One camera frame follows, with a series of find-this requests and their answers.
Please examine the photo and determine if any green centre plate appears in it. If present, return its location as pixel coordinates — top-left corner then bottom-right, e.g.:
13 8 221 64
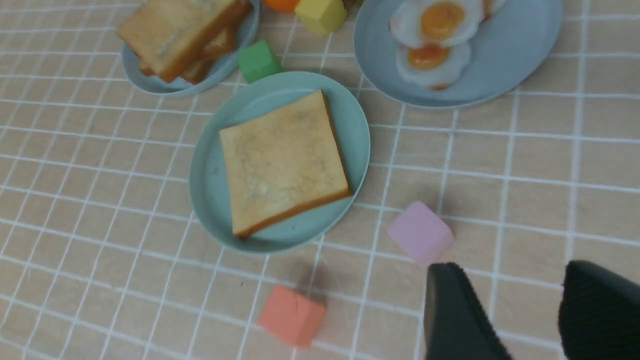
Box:
189 71 371 256

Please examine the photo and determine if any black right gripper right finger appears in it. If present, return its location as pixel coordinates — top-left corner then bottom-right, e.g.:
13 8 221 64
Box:
558 260 640 360

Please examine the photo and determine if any orange fruit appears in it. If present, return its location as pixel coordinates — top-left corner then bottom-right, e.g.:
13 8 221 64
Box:
263 0 300 13

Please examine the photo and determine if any yellow foam cube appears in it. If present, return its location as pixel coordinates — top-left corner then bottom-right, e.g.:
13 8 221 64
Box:
294 0 348 35

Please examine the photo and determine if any green foam cube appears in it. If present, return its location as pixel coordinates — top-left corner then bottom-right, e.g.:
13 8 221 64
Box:
237 39 284 84

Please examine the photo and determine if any blue plate with eggs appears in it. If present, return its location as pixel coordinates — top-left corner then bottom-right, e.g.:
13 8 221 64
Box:
353 0 564 110

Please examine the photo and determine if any fried egg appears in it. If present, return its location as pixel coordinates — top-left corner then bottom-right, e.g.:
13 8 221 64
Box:
395 42 473 91
389 0 485 49

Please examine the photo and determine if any blue plate with bread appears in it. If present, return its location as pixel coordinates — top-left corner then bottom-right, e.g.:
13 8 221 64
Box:
121 0 262 98

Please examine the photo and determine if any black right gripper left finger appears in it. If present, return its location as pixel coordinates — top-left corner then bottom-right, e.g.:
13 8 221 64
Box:
423 262 513 360

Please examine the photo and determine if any orange-red foam cube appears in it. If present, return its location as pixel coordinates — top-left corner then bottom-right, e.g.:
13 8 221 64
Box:
257 284 327 347

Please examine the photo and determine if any pink foam cube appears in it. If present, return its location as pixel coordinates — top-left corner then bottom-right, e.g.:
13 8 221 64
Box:
387 201 454 269

